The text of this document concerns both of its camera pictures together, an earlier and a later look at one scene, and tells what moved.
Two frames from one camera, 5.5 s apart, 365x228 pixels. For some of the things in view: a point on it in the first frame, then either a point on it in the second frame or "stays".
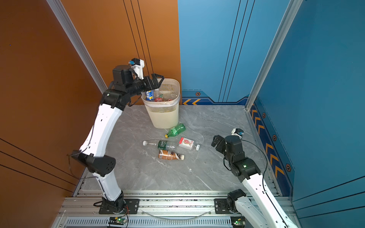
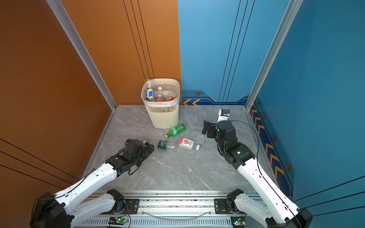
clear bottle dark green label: (162, 145) stays
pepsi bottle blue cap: (150, 95) stays
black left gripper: (155, 85) to (148, 152)
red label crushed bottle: (186, 143) stays
